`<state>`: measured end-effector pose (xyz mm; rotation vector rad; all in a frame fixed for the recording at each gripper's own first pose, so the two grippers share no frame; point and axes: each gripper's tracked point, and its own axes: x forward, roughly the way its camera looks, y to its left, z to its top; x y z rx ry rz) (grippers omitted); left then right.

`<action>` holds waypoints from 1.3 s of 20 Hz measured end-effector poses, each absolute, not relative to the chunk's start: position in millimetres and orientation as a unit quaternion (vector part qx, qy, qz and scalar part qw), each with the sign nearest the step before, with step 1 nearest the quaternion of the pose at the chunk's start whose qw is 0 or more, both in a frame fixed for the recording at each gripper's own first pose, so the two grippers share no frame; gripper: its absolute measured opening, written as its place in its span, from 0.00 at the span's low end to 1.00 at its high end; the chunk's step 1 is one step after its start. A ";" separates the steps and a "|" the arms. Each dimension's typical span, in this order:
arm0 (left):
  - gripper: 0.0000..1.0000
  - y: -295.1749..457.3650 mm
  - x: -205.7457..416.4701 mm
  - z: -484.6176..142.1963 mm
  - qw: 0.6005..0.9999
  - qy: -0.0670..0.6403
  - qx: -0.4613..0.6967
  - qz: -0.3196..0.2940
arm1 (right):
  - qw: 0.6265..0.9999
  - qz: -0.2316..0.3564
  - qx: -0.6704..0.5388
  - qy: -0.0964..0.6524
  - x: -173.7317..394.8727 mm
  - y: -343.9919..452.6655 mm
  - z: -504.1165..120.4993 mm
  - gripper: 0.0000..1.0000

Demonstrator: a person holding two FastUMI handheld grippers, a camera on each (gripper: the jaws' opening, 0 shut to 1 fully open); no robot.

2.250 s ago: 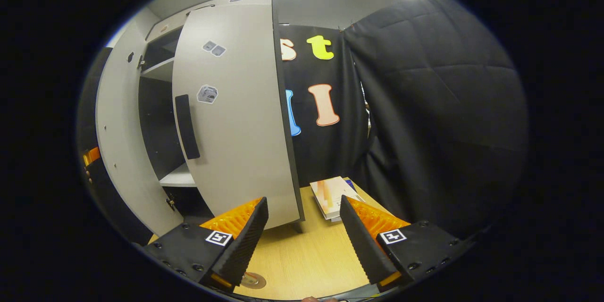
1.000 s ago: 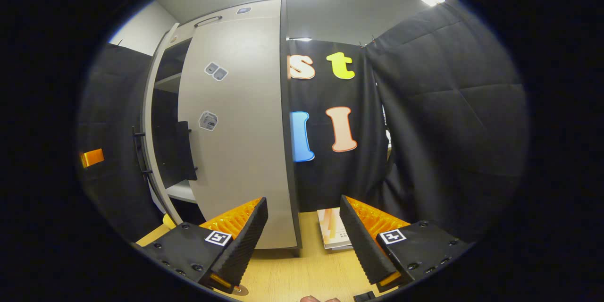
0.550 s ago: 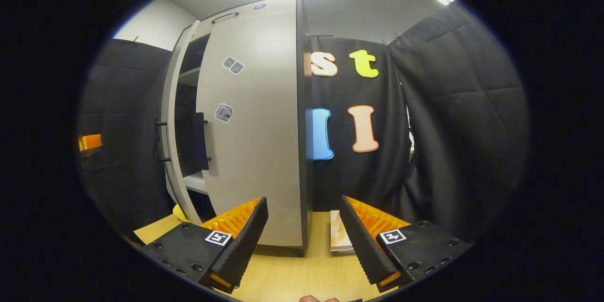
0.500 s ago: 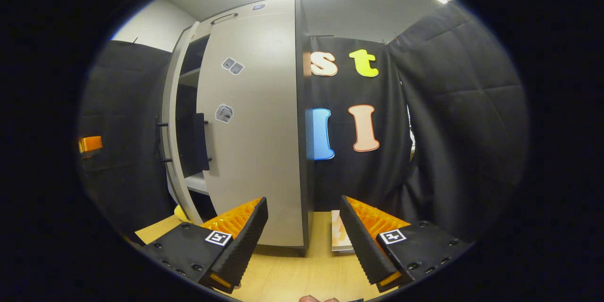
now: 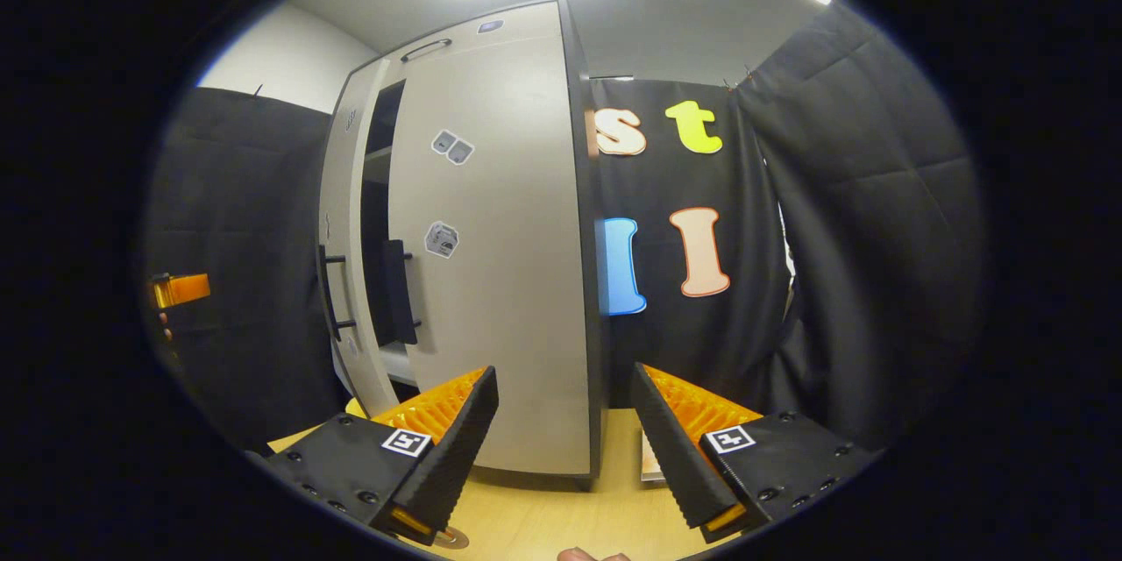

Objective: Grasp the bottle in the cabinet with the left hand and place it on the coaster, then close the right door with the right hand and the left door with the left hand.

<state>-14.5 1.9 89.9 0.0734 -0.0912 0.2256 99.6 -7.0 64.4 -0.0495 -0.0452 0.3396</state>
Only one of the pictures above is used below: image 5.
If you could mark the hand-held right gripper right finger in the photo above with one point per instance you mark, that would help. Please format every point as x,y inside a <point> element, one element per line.
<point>679,456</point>

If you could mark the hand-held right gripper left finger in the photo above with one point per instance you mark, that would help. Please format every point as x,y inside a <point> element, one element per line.
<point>451,465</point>

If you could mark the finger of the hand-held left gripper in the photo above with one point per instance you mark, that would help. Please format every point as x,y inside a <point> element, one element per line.
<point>188,289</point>

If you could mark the round brown coaster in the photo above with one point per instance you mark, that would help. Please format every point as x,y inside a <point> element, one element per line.
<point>456,539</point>

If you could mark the grey cabinet door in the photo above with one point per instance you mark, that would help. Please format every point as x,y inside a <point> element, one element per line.
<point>336,184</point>
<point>517,280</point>

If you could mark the grey and black cabinet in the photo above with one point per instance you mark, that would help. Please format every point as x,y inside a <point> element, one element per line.
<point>589,280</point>

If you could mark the stack of light booklets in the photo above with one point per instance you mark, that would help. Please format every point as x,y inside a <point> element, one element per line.
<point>650,460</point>

